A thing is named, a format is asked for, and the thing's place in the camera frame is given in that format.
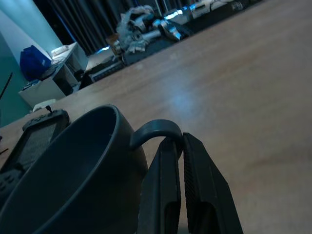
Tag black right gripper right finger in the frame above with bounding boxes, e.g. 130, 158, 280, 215
182, 132, 244, 234

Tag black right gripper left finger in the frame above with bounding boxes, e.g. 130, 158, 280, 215
137, 139, 182, 234

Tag dark grey mug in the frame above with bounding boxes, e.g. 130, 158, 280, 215
0, 104, 183, 234

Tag black equipment case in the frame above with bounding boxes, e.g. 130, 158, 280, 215
79, 52, 126, 89

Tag black handheld controller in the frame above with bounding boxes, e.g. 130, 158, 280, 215
0, 109, 70, 200

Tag black floor mat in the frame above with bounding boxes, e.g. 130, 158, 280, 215
121, 0, 265, 66

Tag white shelf cabinet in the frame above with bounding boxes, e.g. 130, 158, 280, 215
18, 41, 89, 109

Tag disassembled silver robot parts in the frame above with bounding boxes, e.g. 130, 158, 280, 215
106, 5, 193, 55

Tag blue bag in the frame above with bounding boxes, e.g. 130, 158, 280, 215
19, 45, 52, 81

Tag dark curtain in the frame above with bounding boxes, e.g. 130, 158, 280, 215
33, 0, 193, 56

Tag black cable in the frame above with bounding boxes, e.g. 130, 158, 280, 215
0, 72, 13, 100

